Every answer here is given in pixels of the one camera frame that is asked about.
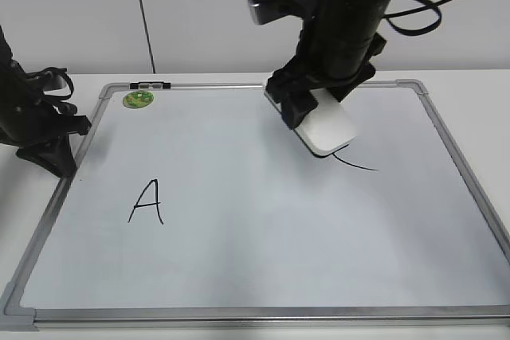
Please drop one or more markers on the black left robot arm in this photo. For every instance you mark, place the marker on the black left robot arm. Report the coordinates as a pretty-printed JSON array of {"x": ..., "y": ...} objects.
[{"x": 5, "y": 61}]

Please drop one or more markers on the round green magnet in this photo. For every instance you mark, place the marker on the round green magnet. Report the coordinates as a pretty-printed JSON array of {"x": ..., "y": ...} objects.
[{"x": 138, "y": 99}]

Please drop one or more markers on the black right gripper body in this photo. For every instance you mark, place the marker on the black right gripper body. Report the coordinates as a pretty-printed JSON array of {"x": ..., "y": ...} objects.
[{"x": 297, "y": 75}]

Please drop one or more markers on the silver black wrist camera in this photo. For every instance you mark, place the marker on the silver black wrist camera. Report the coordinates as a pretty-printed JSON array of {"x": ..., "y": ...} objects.
[{"x": 266, "y": 11}]

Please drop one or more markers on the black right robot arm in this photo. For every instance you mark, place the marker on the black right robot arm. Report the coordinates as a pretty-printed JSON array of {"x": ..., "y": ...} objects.
[{"x": 337, "y": 41}]

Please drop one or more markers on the silver framed whiteboard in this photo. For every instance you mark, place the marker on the silver framed whiteboard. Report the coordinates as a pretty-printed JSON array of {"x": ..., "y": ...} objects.
[{"x": 203, "y": 210}]

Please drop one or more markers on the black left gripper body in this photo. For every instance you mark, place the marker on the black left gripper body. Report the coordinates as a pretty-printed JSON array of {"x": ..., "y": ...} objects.
[{"x": 37, "y": 117}]

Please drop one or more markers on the white whiteboard eraser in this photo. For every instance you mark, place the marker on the white whiteboard eraser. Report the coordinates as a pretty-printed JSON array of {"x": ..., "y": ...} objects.
[{"x": 327, "y": 128}]

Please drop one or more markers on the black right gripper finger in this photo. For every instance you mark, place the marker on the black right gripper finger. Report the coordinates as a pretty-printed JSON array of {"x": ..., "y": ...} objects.
[
  {"x": 341, "y": 91},
  {"x": 293, "y": 106}
]

